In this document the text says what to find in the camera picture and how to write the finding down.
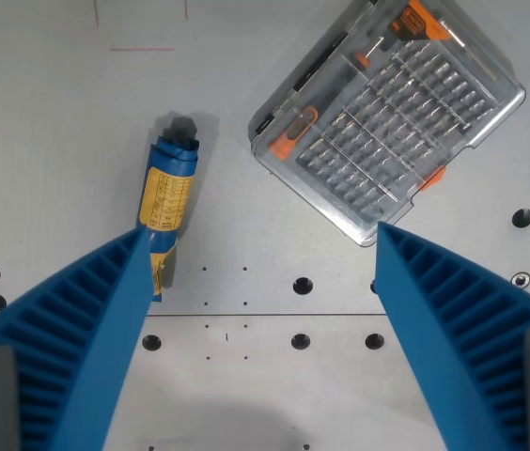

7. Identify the clear plastic screwdriver bit case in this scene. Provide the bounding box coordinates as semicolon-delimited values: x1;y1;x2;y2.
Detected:
247;0;527;249

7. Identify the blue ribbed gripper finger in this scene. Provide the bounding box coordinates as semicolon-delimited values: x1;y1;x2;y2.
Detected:
374;221;530;451
0;225;154;451

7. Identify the orange black tool with print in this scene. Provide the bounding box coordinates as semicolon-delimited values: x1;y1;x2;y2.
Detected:
388;0;450;44

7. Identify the grey rack of screwdriver bits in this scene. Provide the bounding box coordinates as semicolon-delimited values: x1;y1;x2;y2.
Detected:
294;40;500;226

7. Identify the blue bag roll yellow label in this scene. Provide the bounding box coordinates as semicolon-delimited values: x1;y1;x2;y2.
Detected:
138;117;201;304

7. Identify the orange case latch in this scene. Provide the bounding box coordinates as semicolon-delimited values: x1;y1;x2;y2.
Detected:
421;164;448;192

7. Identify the orange black screwdriver handle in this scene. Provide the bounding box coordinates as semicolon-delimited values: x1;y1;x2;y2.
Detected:
268;104;320;162

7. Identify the small orange-grip precision screwdriver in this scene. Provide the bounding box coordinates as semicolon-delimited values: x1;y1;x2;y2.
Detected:
348;37;389;72

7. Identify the silver metal extension rod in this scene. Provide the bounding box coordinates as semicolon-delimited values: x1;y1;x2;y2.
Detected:
437;17;516;91

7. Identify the black slim tool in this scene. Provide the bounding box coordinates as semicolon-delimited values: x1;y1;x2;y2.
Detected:
255;0;380;134

